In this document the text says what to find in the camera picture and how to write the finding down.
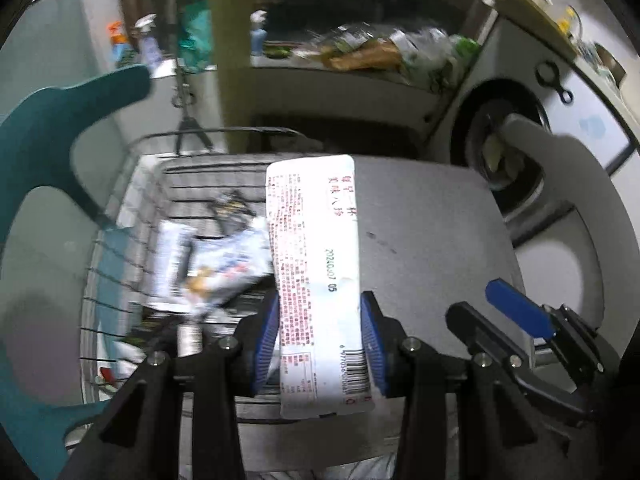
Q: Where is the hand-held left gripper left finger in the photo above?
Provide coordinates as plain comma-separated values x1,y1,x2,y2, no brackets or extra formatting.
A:
57,292,281,480

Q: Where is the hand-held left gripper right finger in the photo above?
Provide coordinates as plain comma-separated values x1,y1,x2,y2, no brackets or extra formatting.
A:
361,291,576,480

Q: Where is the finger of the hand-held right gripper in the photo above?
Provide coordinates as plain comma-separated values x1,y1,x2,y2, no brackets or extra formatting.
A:
484,279,623,378
444,301,590,427

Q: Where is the white blue snack packet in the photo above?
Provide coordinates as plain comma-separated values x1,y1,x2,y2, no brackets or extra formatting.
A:
182,217,276,318

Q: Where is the long white packet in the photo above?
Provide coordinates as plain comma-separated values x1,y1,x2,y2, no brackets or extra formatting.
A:
265,155,375,421

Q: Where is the white wet wipes pack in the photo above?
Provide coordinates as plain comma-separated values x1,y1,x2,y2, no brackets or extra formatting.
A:
150,220,198,301

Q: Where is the pile of snack packets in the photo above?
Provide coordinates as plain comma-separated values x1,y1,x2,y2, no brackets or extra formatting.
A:
120,190,271,361

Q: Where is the black wire basket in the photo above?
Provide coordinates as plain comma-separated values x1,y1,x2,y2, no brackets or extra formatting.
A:
77,127,406,428

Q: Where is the grey chair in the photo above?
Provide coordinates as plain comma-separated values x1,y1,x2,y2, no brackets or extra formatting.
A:
500,112,640,356

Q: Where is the white washing machine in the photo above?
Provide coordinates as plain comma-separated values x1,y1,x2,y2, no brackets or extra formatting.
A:
440,10,640,251

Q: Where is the black tripod stand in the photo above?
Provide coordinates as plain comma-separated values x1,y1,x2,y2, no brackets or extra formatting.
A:
170,57,216,153

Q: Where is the white green plastic bag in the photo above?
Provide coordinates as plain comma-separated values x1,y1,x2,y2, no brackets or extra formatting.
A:
395,27,483,93

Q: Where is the clear plastic bag of bread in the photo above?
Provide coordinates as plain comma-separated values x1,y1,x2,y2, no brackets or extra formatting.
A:
300,22,406,73

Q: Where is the blue spray bottle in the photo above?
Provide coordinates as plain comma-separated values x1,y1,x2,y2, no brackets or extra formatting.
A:
249,9,268,58

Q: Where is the teal chair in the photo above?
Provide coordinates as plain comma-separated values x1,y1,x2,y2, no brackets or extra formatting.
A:
0,64,153,480

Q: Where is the purple spray bottle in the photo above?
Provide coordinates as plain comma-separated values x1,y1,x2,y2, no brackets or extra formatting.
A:
134,14,163,68

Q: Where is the orange bottle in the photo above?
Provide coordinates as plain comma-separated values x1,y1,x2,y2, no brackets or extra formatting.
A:
107,20,128,61

